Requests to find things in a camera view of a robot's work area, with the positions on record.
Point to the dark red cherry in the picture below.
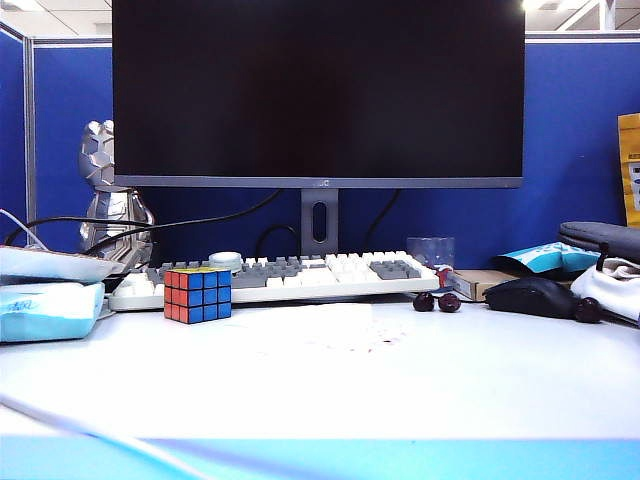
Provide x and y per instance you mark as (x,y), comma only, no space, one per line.
(588,310)
(424,302)
(449,303)

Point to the grey monitor stand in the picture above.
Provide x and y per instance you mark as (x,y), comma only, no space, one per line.
(307,220)

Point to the white and grey keyboard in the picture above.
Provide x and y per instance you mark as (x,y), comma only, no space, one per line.
(320,286)

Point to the translucent white tape roll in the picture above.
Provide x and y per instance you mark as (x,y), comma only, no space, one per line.
(225,260)

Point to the clear plastic cup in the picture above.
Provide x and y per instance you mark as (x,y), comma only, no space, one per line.
(430,250)

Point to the small red object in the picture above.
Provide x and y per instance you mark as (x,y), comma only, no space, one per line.
(442,277)

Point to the colourful puzzle cube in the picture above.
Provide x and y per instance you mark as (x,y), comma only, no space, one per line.
(197,297)

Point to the black computer monitor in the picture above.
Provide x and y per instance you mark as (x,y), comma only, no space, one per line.
(320,90)

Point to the flat brown cardboard box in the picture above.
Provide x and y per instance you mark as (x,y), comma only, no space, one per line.
(475,285)

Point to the black computer mouse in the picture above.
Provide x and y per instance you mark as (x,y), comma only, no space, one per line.
(530,296)

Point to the blue and white snack bag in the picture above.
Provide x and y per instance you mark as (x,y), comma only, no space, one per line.
(545,257)

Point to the silver faceted figurine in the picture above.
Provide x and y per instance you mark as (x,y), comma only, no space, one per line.
(100,155)

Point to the grey zip pouch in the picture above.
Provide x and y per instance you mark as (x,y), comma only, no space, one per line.
(600,235)

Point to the light blue tissue pack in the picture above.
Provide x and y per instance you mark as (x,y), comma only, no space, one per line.
(45,312)

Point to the white cloth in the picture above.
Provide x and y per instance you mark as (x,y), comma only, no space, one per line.
(615,287)

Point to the yellow box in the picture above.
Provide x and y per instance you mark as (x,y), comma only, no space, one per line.
(630,170)

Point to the silver partition post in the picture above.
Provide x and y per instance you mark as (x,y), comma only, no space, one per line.
(29,150)

